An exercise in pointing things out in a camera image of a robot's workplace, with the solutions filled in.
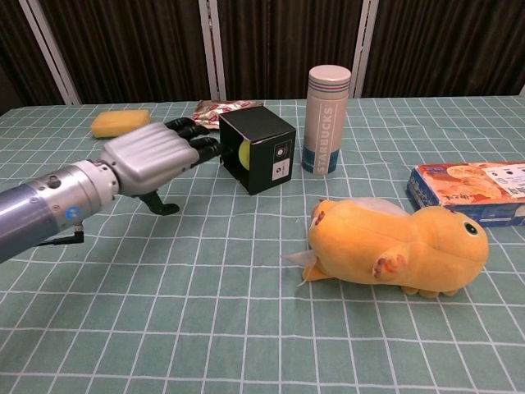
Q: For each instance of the green grid tablecloth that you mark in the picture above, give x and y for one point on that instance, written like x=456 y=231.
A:
x=205 y=308

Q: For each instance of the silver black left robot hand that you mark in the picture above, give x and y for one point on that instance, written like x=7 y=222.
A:
x=152 y=158

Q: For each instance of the yellow tennis ball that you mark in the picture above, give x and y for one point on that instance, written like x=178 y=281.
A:
x=245 y=155

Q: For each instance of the white Starbucks tumbler bottle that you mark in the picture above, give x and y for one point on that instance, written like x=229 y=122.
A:
x=326 y=123

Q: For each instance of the orange plush toy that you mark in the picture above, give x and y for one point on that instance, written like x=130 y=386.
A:
x=389 y=246

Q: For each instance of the black cardboard box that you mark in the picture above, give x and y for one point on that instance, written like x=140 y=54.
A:
x=266 y=160

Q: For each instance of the blue orange flat carton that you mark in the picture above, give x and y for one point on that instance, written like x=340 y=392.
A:
x=471 y=189

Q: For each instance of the silver red snack packet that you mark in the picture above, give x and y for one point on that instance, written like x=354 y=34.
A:
x=217 y=108

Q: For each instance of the white screen frame post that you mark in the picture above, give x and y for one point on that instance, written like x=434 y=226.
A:
x=213 y=49
x=53 y=53
x=365 y=49

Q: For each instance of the yellow sponge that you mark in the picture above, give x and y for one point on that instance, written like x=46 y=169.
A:
x=119 y=121

